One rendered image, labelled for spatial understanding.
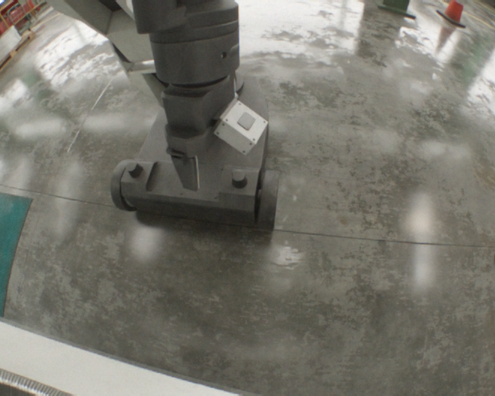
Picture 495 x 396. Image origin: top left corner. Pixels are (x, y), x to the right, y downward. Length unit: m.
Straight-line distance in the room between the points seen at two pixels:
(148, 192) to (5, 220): 1.20
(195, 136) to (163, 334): 0.76
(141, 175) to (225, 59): 0.64
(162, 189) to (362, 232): 0.71
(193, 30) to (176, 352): 0.87
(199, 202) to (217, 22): 0.59
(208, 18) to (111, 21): 0.34
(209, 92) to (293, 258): 0.69
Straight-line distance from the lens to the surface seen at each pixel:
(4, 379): 0.48
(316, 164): 1.01
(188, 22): 0.21
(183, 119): 0.26
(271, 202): 0.70
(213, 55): 0.22
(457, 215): 1.24
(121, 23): 0.51
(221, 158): 0.81
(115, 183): 0.90
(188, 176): 0.29
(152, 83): 0.66
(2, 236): 1.75
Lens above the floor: 0.83
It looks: 65 degrees down
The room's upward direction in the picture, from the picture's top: 10 degrees counter-clockwise
